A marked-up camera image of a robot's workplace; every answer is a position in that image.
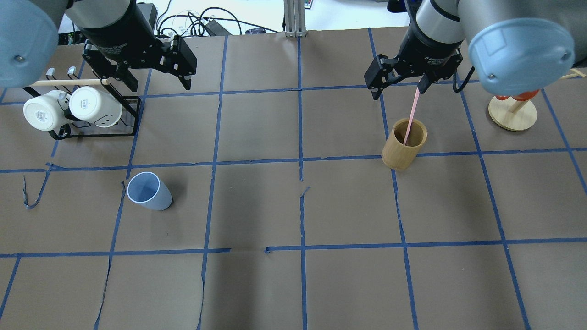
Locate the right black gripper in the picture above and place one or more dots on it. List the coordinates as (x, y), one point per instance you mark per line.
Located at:
(424, 50)

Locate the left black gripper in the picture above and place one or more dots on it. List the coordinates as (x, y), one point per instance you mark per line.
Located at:
(120, 40)

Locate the pink chopstick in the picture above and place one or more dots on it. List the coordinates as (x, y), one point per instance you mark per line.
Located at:
(411, 116)

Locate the blue plastic cup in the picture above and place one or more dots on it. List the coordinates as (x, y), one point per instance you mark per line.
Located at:
(149, 191)

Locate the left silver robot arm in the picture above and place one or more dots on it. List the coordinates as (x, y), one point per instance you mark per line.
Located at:
(29, 35)

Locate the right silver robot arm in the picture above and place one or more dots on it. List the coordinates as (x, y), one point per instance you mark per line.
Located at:
(514, 46)

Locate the white mug far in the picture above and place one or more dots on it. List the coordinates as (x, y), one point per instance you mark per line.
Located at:
(95, 106)

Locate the white mug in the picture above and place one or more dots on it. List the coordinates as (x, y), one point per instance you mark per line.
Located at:
(47, 112)
(95, 106)

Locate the bamboo chopstick holder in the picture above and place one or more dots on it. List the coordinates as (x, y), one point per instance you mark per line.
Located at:
(395, 154)

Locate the small black power brick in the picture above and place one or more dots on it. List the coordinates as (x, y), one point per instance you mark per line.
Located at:
(213, 28)

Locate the white mug near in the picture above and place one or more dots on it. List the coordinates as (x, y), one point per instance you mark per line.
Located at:
(47, 112)

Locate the red mug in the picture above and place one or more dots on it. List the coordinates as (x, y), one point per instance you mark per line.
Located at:
(523, 97)

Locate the black wire mug rack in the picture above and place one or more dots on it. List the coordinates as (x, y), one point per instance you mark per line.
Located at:
(127, 126)

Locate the aluminium frame post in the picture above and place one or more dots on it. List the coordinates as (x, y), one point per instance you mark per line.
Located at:
(294, 17)

